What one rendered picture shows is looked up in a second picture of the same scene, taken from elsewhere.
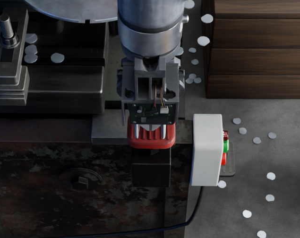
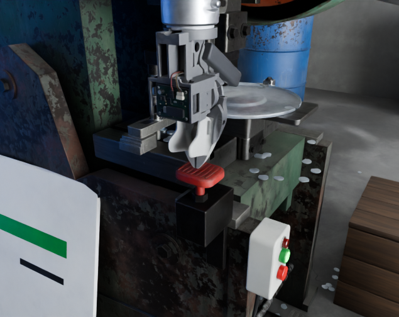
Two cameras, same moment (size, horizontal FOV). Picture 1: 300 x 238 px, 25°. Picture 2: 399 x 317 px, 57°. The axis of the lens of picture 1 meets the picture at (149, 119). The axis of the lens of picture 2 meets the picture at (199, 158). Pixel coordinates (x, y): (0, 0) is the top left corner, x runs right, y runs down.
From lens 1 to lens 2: 63 cm
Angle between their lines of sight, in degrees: 38
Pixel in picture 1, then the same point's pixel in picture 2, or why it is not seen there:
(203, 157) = (257, 251)
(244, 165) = not seen: outside the picture
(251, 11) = (379, 229)
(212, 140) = (268, 236)
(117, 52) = (234, 167)
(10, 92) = (134, 141)
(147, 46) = (170, 10)
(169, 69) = (205, 76)
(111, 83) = not seen: hidden behind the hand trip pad
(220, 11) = (354, 221)
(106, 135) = not seen: hidden behind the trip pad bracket
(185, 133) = (251, 226)
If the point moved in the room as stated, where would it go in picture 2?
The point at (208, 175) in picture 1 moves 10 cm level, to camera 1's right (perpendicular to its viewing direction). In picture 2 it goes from (261, 280) to (315, 303)
